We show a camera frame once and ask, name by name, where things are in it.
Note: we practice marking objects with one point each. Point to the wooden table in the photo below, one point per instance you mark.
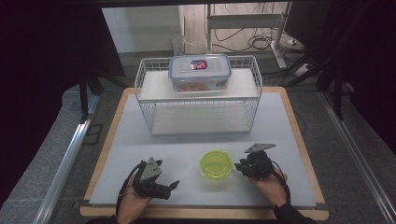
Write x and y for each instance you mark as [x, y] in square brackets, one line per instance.
[233, 214]

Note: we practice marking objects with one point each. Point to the yellow-green round plastic container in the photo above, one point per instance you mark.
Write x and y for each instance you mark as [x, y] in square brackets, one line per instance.
[216, 165]

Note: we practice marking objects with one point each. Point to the white metal desk frame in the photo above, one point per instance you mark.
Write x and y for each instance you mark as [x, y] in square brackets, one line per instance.
[243, 21]

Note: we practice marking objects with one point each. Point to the person's right hand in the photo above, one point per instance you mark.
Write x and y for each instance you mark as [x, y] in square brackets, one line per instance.
[275, 189]

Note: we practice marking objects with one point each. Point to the person's left hand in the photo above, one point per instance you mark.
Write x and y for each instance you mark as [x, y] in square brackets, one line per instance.
[132, 205]

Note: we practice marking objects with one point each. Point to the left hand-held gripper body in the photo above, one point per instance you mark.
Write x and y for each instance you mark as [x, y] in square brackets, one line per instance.
[151, 171]

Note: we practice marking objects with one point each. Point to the black floor bracket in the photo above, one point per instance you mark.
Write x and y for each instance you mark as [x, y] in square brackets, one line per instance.
[92, 134]

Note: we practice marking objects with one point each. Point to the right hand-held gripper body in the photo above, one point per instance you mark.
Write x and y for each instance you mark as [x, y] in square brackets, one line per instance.
[260, 166]

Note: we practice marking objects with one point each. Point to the light grey table mat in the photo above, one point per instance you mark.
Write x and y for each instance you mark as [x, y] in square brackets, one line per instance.
[140, 149]

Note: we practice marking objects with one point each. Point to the white power strip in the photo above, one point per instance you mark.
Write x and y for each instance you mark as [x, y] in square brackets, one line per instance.
[301, 70]

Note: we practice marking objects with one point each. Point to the aluminium rail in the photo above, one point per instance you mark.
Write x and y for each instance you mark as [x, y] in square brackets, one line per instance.
[67, 161]
[355, 149]

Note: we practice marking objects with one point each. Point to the black stand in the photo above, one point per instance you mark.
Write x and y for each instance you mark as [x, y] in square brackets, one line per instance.
[83, 99]
[337, 99]

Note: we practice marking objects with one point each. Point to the clear rectangular food container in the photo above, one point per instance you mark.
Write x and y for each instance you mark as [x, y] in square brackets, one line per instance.
[186, 70]

